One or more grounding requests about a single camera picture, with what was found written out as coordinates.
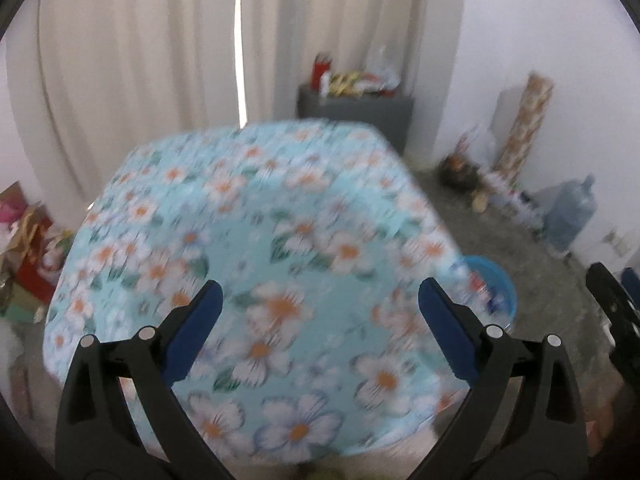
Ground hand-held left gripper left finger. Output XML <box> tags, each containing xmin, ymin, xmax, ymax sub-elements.
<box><xmin>55</xmin><ymin>280</ymin><xmax>236</xmax><ymax>480</ymax></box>

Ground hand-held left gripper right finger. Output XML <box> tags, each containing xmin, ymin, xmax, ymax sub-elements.
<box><xmin>417</xmin><ymin>277</ymin><xmax>587</xmax><ymax>480</ymax></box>

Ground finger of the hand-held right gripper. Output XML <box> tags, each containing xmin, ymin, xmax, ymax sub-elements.
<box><xmin>621</xmin><ymin>267</ymin><xmax>640</xmax><ymax>307</ymax></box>
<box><xmin>586</xmin><ymin>261</ymin><xmax>640</xmax><ymax>361</ymax></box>

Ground blue plastic bucket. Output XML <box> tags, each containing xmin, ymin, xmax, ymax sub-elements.
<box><xmin>457</xmin><ymin>255</ymin><xmax>517</xmax><ymax>333</ymax></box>

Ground large blue water jug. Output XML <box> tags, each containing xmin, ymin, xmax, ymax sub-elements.
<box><xmin>542</xmin><ymin>175</ymin><xmax>598</xmax><ymax>256</ymax></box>

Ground floral light blue tablecloth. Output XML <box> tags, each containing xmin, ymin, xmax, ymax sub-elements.
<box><xmin>42</xmin><ymin>119</ymin><xmax>501</xmax><ymax>466</ymax></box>

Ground black bag with items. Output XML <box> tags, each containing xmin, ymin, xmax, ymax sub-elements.
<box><xmin>439</xmin><ymin>152</ymin><xmax>483</xmax><ymax>193</ymax></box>

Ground red gift bag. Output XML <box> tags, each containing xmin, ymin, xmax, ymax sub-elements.
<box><xmin>12</xmin><ymin>205</ymin><xmax>68</xmax><ymax>306</ymax></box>

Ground patterned wrapping paper roll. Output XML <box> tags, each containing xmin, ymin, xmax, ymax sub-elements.
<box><xmin>495</xmin><ymin>72</ymin><xmax>555</xmax><ymax>183</ymax></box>

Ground white plastic bag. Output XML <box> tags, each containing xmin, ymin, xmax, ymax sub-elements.
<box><xmin>457</xmin><ymin>125</ymin><xmax>498</xmax><ymax>168</ymax></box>

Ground pink gift bag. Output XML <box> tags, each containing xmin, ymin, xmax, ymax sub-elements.
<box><xmin>0</xmin><ymin>182</ymin><xmax>31</xmax><ymax>241</ymax></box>

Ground grey cabinet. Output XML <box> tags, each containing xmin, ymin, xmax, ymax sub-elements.
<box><xmin>297</xmin><ymin>85</ymin><xmax>415</xmax><ymax>153</ymax></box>

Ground pile of snack packets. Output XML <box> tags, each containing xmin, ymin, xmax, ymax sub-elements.
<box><xmin>330</xmin><ymin>72</ymin><xmax>398</xmax><ymax>98</ymax></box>

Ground clear plastic bag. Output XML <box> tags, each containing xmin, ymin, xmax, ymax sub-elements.
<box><xmin>365</xmin><ymin>47</ymin><xmax>402</xmax><ymax>88</ymax></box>

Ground cream curtain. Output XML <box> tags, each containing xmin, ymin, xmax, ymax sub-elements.
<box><xmin>5</xmin><ymin>0</ymin><xmax>468</xmax><ymax>206</ymax></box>

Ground red can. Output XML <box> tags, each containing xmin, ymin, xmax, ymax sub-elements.
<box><xmin>311</xmin><ymin>52</ymin><xmax>332</xmax><ymax>88</ymax></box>

